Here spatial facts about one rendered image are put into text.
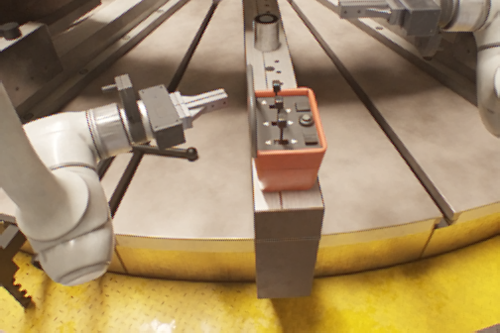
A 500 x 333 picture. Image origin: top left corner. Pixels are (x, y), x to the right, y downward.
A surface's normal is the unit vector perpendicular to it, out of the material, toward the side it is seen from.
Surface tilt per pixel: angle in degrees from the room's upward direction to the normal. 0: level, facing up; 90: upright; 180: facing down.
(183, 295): 0
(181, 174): 0
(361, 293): 0
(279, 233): 90
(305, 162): 97
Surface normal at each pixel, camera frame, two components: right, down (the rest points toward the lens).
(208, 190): -0.03, -0.75
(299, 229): 0.04, 0.66
